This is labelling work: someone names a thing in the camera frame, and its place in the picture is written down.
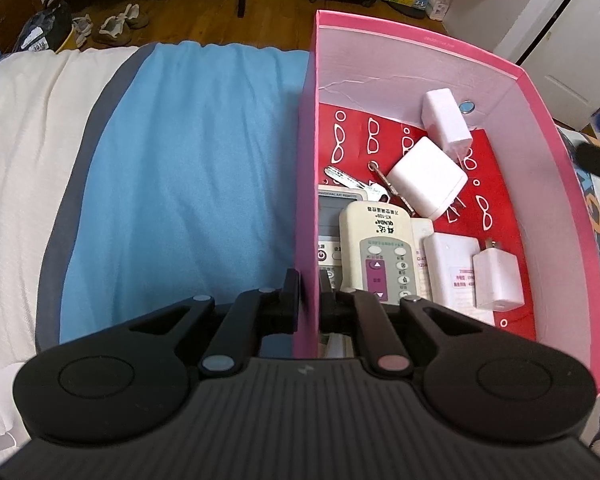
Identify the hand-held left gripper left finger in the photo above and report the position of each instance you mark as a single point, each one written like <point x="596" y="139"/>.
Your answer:
<point x="290" y="305"/>

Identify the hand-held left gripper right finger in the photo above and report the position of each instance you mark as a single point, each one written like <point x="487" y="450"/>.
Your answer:
<point x="326" y="307"/>

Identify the pink cardboard box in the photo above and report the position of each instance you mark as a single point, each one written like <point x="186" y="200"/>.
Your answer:
<point x="550" y="200"/>

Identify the beige air conditioner remote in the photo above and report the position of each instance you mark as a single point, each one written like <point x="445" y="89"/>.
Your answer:
<point x="380" y="245"/>

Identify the slim white remote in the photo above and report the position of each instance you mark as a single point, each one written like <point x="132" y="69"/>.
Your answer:
<point x="421" y="255"/>

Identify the white labelled box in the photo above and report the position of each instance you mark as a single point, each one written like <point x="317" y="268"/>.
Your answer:
<point x="452" y="270"/>

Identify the small white plug charger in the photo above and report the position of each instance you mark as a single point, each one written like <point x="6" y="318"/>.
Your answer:
<point x="497" y="277"/>

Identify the white rectangular charger block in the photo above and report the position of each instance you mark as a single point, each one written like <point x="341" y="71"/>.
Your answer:
<point x="445" y="117"/>

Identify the large white power adapter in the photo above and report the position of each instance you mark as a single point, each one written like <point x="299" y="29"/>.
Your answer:
<point x="425" y="177"/>

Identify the white screen air conditioner remote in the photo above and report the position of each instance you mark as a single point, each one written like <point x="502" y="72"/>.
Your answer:
<point x="329" y="220"/>

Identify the white door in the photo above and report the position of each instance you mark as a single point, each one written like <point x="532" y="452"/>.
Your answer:
<point x="575" y="35"/>

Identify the red glasses-print paper bag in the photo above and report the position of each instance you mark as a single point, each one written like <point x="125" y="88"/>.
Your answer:
<point x="495" y="205"/>

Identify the blue white striped blanket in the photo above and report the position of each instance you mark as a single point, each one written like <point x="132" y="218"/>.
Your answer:
<point x="180" y="160"/>

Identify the brown shoe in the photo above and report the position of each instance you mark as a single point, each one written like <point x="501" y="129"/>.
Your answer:
<point x="136" y="16"/>
<point x="111" y="31"/>

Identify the white sneaker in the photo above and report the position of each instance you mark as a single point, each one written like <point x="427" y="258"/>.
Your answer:
<point x="81" y="30"/>

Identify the black bag with white label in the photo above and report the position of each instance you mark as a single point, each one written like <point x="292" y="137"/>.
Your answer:
<point x="42" y="27"/>

